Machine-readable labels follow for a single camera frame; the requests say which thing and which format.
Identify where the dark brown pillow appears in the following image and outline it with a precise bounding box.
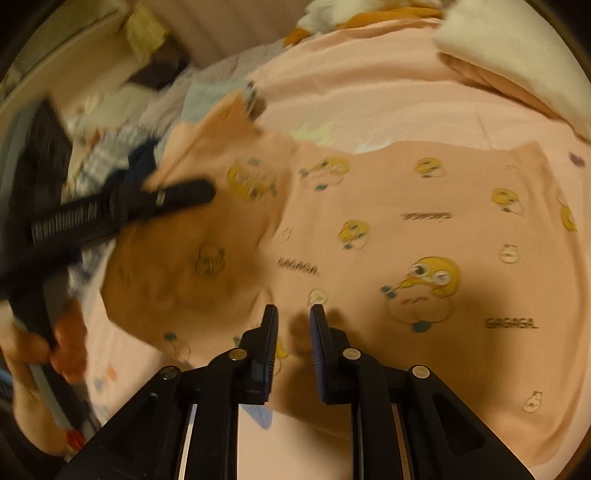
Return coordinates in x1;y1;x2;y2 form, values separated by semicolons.
124;46;190;90

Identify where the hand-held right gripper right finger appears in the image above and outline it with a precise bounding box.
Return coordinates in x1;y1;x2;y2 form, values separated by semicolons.
308;304;536;480

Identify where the grey garment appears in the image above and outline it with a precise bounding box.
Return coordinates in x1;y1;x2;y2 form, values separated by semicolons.
182;76;259;123

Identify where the person's left forearm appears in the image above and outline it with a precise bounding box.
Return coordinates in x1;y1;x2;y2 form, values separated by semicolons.
0;355;93;457

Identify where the peach printed long-sleeve shirt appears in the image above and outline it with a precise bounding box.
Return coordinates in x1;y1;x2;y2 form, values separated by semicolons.
99;90;591;464

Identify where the white goose plush toy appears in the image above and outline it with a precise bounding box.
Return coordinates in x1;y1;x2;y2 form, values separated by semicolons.
283;0;444;47

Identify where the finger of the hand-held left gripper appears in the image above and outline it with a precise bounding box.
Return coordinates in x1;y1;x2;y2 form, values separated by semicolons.
108;179;215;227

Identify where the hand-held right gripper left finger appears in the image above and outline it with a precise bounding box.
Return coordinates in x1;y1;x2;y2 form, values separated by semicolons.
55;304;280;480

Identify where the grey bed sheet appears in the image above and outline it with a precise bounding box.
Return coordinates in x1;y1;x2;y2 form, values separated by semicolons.
203;39;296;79

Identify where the white folded garment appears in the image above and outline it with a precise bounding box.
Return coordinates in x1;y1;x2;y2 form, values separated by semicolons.
434;0;591;134

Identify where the pink printed bed sheet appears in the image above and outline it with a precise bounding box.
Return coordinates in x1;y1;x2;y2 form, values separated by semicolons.
83;21;591;480

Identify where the person's left hand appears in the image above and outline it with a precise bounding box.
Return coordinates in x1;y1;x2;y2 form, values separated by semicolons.
0;307;90;384

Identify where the dark navy garment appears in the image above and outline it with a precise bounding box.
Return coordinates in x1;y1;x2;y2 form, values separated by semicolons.
124;143;162;185

